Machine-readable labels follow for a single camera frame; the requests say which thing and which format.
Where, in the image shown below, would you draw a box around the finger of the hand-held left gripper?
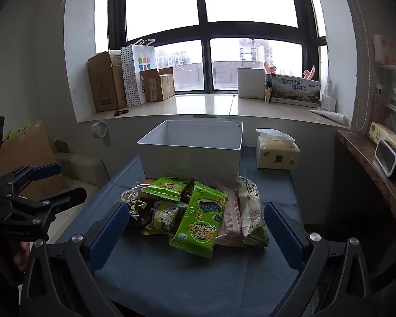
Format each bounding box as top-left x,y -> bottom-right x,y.
5,187 -> 87,220
0,162 -> 63,194

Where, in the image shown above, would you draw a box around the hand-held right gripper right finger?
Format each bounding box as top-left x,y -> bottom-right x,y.
263,201 -> 372,317

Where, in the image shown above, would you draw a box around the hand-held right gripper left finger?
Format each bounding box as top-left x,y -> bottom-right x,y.
20,201 -> 131,317

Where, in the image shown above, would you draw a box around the dark brown gold packet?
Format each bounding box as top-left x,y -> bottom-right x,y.
127,198 -> 159,227

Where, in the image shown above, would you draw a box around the white rice cracker packet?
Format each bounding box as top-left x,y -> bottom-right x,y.
234,174 -> 269,248

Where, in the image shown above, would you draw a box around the clear snack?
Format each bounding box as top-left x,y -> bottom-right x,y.
120,185 -> 149,203

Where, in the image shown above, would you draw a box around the pale pink snack packet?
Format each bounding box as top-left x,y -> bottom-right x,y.
214,183 -> 248,248

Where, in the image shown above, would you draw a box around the olive green snack packet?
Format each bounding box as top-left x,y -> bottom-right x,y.
141,200 -> 188,236

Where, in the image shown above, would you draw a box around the small green seaweed packet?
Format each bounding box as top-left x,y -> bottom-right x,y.
141,173 -> 194,203

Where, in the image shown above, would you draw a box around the large green seaweed packet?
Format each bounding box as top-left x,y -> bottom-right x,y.
168,181 -> 228,259

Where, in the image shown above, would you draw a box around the white storage box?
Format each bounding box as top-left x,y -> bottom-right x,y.
137,120 -> 244,187

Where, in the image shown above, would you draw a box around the person's left hand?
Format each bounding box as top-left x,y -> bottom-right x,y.
12,239 -> 34,268

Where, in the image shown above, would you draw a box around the flat brown cardboard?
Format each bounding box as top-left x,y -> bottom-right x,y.
0,120 -> 70,202

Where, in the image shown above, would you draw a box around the beige box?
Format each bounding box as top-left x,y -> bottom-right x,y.
54,153 -> 109,190

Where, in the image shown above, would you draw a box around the soft tissue pack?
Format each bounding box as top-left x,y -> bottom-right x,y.
255,128 -> 301,170

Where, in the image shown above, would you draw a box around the blue cloth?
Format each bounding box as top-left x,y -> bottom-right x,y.
58,147 -> 317,317

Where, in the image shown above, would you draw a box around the large cardboard box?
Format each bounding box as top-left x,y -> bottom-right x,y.
87,51 -> 128,113

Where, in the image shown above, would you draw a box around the wooden side shelf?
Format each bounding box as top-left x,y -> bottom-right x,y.
337,130 -> 396,238

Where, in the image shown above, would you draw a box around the polka dot paper bag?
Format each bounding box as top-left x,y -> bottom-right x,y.
120,44 -> 142,106

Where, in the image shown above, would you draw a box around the white tube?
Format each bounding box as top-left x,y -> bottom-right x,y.
309,109 -> 347,124

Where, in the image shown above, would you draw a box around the white container black window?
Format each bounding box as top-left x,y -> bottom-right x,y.
374,138 -> 396,179

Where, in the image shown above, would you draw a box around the white plastic bottle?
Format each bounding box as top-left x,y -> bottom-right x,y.
321,86 -> 336,112

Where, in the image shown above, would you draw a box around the green white tissue box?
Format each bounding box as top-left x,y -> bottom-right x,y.
368,122 -> 396,154

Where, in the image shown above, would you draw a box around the small open cardboard box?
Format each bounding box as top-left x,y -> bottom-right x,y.
139,67 -> 176,102

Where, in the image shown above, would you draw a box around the landscape printed box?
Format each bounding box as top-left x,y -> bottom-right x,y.
269,74 -> 321,107

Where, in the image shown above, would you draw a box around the white paper bag coloured squares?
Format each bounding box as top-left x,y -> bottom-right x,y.
132,39 -> 159,104

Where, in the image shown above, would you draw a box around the plain white box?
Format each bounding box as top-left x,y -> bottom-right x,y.
237,68 -> 267,100

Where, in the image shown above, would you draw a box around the floral storage box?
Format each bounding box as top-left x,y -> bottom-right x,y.
373,35 -> 396,67

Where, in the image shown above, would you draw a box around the round white wall fitting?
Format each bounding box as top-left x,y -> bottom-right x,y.
91,122 -> 108,138

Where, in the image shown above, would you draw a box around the black window frame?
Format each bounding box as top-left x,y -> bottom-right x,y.
107,0 -> 327,95

